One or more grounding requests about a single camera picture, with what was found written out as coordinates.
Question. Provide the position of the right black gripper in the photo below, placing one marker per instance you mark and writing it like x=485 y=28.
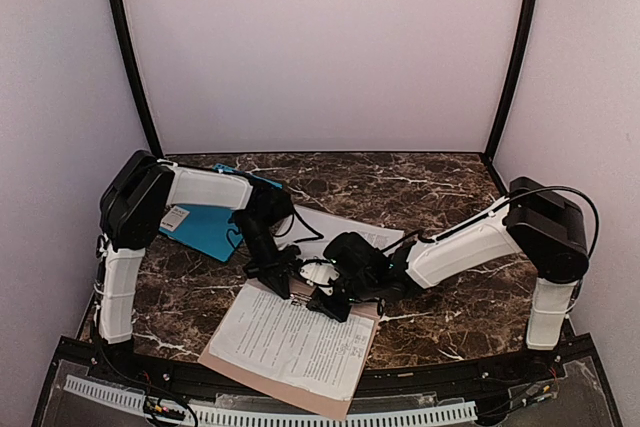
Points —
x=337 y=298

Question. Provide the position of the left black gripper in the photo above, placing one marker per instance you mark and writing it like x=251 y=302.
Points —
x=267 y=269

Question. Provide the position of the printed paper sheet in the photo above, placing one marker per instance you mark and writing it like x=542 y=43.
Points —
x=283 y=342
x=330 y=226

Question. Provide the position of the tan brown folder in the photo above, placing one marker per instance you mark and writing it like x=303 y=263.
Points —
x=319 y=405

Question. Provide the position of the teal folder with black inside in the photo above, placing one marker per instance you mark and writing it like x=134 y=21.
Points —
x=205 y=232

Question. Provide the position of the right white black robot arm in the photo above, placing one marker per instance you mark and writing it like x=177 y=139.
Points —
x=554 y=227

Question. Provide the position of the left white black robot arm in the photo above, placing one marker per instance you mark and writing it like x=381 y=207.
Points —
x=150 y=195

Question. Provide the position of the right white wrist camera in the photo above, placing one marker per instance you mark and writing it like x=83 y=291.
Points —
x=318 y=272

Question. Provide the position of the white slotted cable duct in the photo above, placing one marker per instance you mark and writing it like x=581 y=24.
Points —
x=136 y=403

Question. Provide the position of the black front rail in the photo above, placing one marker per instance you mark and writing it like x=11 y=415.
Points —
x=564 y=387

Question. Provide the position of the left black frame post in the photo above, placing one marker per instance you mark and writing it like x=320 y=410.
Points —
x=134 y=78

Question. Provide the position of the black frame post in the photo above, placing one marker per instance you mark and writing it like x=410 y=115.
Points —
x=512 y=75
x=134 y=78

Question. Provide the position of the right black frame post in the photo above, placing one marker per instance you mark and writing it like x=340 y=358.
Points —
x=512 y=75

